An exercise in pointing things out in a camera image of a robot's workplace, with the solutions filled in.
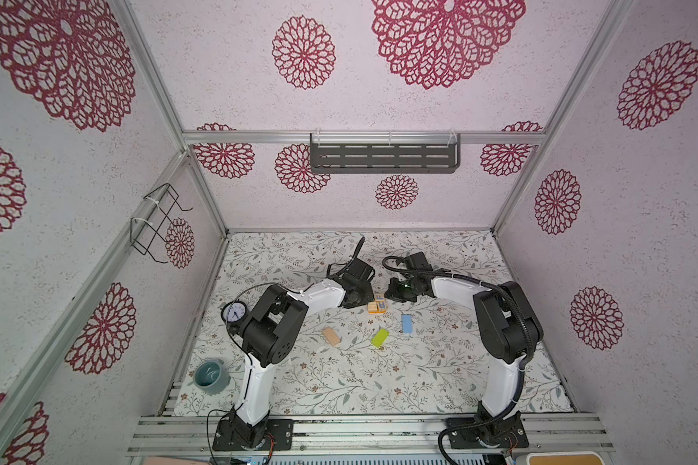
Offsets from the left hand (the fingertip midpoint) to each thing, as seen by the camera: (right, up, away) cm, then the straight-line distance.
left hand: (368, 300), depth 98 cm
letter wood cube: (+3, -1, -3) cm, 5 cm away
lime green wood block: (+4, -11, -7) cm, 13 cm away
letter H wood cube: (+4, +1, -1) cm, 4 cm away
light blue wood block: (+13, -8, -4) cm, 16 cm away
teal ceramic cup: (-46, -19, -17) cm, 52 cm away
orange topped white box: (+44, -32, -31) cm, 63 cm away
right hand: (+6, +3, 0) cm, 7 cm away
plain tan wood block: (-12, -10, -8) cm, 18 cm away
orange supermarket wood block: (+3, -4, -3) cm, 5 cm away
